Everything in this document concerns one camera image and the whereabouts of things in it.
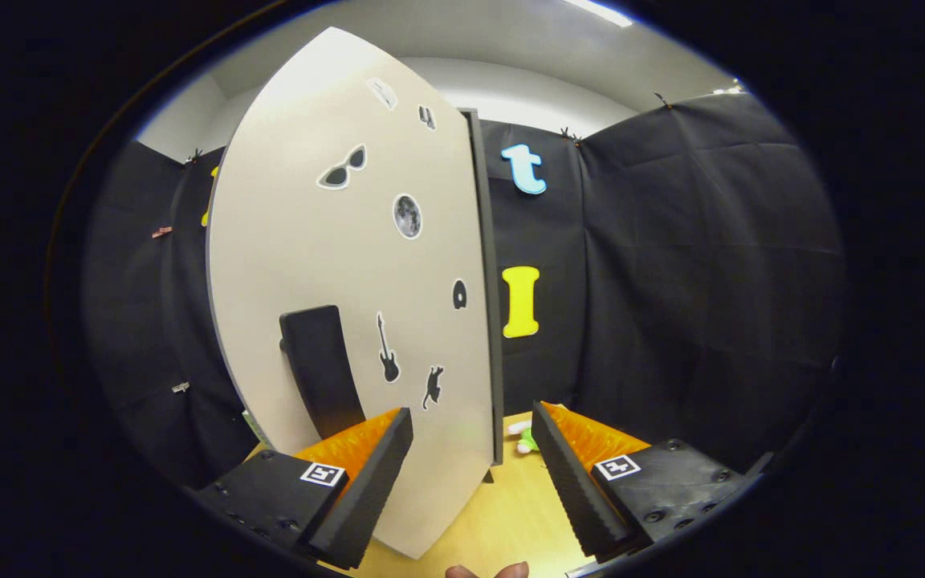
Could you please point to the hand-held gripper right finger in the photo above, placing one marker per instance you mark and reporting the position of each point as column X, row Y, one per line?
column 571, row 482

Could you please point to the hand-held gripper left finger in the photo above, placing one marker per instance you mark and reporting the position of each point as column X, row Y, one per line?
column 366, row 490

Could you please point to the beige cabinet door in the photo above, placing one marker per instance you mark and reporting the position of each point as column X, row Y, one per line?
column 310, row 201

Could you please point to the green and white toy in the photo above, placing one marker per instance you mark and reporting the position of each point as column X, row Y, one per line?
column 525, row 437

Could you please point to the grey cabinet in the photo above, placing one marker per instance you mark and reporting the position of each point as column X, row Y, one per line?
column 488, row 281

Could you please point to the black backdrop cloth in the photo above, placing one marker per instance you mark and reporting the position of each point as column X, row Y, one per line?
column 671, row 281

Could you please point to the black cloth clip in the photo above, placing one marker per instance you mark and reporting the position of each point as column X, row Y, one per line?
column 193, row 154
column 662, row 99
column 568, row 136

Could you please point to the ceiling light panel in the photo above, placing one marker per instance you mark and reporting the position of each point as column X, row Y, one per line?
column 729, row 87
column 601, row 12

